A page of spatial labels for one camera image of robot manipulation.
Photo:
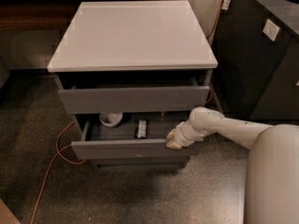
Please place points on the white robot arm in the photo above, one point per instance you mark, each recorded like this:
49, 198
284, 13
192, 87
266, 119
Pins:
272, 178

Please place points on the grey drawer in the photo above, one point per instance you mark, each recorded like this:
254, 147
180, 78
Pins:
145, 99
100, 142
134, 163

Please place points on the dark wooden bench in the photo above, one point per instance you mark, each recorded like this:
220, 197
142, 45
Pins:
24, 15

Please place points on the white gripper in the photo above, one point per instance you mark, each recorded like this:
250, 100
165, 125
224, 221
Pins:
179, 136

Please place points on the grey top drawer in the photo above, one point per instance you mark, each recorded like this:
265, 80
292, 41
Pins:
145, 99

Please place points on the black side cabinet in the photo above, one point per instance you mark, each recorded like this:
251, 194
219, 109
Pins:
257, 78

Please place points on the white bowl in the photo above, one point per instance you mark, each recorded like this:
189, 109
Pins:
111, 120

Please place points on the black and white snack packet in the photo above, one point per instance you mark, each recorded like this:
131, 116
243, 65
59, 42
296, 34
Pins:
141, 129

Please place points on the grey bottom drawer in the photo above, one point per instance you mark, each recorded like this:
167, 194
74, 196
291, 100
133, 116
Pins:
134, 163

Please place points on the white label on cabinet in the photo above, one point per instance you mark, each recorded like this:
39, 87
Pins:
271, 30

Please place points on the grey drawer cabinet white top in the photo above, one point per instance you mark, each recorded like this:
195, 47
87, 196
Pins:
132, 44

